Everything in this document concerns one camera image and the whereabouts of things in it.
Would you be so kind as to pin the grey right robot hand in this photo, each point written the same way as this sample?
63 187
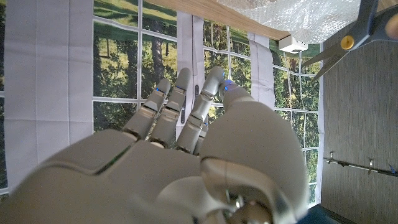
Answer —
149 183

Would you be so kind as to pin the clear bubble wrap sheet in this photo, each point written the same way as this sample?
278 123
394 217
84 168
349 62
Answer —
304 18

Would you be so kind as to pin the small white box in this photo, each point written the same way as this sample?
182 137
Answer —
292 45

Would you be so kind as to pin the black wall hook rail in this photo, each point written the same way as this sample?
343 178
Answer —
357 166

